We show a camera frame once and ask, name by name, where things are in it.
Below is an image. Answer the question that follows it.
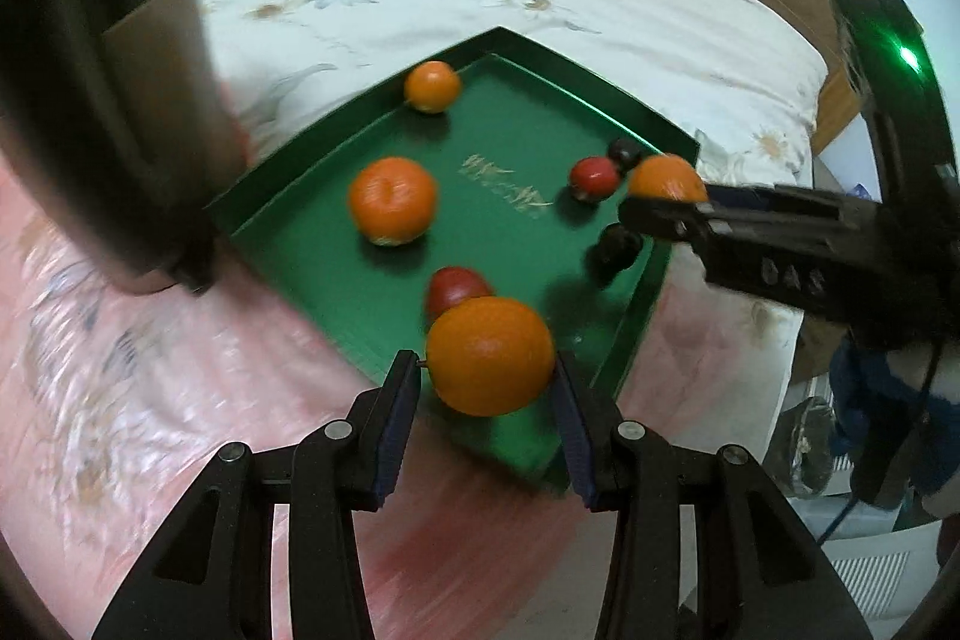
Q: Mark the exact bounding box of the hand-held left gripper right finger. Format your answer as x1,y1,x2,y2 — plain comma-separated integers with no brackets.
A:
553,361,875,640

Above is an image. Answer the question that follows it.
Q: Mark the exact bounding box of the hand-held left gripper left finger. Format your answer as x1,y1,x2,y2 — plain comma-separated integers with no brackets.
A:
90,349,422,640

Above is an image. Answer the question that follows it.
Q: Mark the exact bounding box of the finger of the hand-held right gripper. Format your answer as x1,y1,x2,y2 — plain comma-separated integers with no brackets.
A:
705,182,863,218
619,194,732,259

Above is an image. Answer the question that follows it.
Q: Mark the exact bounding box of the orange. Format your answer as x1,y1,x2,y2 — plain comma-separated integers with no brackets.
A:
425,296,557,417
348,157,439,247
627,154,709,205
404,60,461,115

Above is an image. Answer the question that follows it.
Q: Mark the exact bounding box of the dark purple plum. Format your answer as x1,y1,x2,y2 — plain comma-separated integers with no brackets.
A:
595,224,646,277
607,137,644,172

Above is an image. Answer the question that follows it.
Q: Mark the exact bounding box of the red plum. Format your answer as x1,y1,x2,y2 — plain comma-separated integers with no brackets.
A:
426,266,496,320
568,156,623,204

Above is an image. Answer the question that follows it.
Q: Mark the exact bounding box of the green tray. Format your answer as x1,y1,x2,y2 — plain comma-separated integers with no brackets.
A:
206,26,702,498

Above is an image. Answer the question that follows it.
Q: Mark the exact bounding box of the white plastic basket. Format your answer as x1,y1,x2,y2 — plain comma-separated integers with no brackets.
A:
814,520,946,618

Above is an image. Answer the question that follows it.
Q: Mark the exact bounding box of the black cable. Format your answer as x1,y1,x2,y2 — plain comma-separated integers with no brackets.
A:
817,340,942,545

